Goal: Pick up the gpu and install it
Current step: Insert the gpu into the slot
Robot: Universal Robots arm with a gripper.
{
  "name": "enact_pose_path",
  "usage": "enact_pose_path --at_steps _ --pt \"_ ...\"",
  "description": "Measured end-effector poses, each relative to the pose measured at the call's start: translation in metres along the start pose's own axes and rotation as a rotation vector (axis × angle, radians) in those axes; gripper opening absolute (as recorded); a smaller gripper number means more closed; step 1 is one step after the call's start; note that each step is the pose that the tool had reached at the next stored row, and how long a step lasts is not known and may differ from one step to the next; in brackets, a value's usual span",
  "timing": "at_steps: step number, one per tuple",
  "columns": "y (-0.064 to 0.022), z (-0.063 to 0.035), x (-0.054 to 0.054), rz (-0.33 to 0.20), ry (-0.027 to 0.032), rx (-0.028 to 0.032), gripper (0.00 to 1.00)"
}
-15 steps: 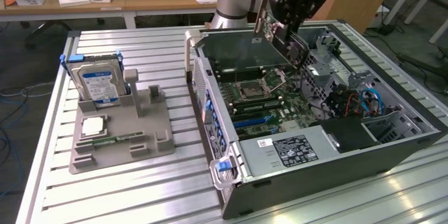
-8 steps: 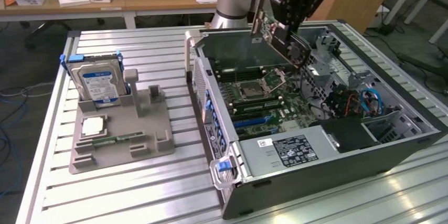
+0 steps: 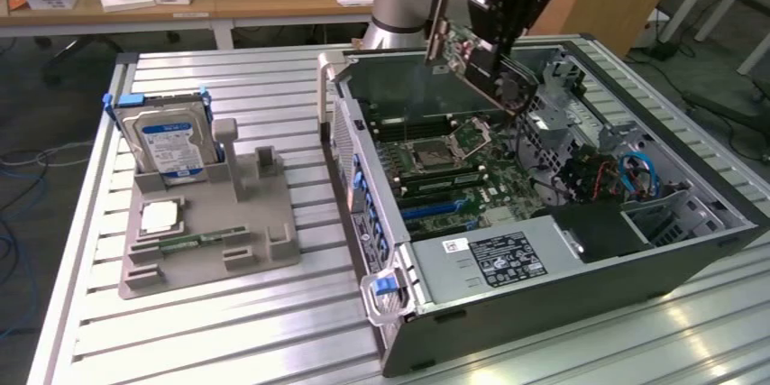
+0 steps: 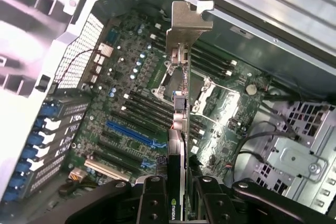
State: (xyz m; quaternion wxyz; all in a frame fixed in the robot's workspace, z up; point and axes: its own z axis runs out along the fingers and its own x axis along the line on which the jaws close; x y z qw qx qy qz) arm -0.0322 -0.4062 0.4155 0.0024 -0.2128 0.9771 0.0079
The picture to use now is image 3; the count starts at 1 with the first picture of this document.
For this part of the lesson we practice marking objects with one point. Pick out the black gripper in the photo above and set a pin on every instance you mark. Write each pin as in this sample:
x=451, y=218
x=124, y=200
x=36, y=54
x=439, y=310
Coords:
x=511, y=2

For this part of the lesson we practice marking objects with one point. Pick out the black Nvidia graphics card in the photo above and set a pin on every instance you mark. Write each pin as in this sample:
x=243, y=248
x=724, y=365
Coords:
x=481, y=69

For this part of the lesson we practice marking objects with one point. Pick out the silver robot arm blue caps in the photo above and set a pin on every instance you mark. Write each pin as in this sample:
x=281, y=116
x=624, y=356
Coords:
x=403, y=6

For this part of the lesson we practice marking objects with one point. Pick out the black power adapter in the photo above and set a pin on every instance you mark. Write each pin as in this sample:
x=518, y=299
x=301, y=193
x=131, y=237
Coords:
x=664, y=51

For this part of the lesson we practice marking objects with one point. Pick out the metal disk bay cage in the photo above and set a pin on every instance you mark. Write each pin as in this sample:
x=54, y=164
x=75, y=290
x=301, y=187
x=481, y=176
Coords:
x=553, y=128

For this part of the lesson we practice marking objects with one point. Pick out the metal socket cover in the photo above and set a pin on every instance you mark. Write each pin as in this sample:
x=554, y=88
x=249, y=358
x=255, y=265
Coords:
x=469, y=132

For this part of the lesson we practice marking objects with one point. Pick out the CPU socket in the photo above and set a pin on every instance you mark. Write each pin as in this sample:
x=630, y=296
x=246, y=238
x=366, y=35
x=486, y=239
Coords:
x=433, y=155

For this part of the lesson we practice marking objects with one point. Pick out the installed RAM stick white label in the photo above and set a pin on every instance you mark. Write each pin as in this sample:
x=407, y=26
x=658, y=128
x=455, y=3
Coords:
x=439, y=184

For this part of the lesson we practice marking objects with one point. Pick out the black floor stand base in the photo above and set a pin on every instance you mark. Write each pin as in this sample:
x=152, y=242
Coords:
x=740, y=110

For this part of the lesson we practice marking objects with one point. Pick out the silver chipset heat sink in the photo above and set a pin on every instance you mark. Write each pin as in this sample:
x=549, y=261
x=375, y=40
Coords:
x=499, y=217

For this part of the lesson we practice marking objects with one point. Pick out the blue expansion slot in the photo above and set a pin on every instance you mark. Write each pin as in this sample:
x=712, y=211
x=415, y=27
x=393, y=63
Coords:
x=430, y=210

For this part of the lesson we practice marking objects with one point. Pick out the grey power supply with label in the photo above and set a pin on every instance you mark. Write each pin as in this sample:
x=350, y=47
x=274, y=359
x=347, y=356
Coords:
x=445, y=268

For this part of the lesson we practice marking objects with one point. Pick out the hard disk with blue carrier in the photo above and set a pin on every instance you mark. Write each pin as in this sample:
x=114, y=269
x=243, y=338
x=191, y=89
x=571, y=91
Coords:
x=168, y=141

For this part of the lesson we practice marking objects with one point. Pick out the blue case release latch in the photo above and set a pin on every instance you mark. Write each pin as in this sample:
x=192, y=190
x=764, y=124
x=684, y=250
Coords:
x=385, y=288

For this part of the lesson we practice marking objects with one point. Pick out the grey plastic parts rack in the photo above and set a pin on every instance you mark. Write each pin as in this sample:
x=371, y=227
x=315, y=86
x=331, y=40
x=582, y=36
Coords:
x=241, y=231

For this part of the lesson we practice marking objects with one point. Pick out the black open PC case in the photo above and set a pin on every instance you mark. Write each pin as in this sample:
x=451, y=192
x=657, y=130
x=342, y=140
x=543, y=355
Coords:
x=541, y=313

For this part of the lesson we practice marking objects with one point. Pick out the green RAM stick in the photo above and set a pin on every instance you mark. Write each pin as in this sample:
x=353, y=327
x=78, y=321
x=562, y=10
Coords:
x=199, y=238

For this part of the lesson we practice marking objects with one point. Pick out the black chair base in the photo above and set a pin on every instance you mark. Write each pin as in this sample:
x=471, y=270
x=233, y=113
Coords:
x=66, y=51

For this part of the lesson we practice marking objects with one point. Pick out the silver CPU chip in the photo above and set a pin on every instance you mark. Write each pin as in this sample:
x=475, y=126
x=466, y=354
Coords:
x=159, y=218

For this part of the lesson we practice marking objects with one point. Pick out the white table frame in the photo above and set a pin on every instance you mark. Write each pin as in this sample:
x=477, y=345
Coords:
x=712, y=20

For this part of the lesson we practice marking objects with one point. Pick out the wooden desk white frame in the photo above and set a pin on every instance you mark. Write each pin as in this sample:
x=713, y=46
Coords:
x=241, y=2

